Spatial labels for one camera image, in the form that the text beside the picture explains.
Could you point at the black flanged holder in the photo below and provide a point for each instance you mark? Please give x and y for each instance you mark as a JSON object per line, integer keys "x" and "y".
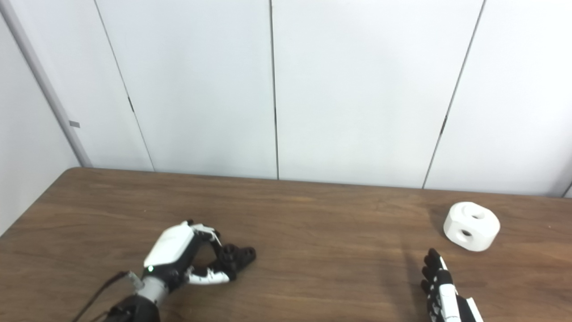
{"x": 234, "y": 259}

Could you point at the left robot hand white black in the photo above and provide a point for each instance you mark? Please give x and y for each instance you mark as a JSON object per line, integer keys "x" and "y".
{"x": 172, "y": 246}

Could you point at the round white piece with holes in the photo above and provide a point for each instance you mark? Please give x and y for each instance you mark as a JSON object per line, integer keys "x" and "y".
{"x": 471, "y": 226}

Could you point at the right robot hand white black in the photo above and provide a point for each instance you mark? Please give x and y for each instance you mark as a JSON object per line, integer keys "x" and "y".
{"x": 442, "y": 295}

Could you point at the grey wall corner post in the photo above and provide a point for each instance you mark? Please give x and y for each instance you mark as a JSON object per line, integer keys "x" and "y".
{"x": 44, "y": 85}

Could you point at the small grey post label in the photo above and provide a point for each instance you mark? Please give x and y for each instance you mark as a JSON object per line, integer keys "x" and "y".
{"x": 74, "y": 124}

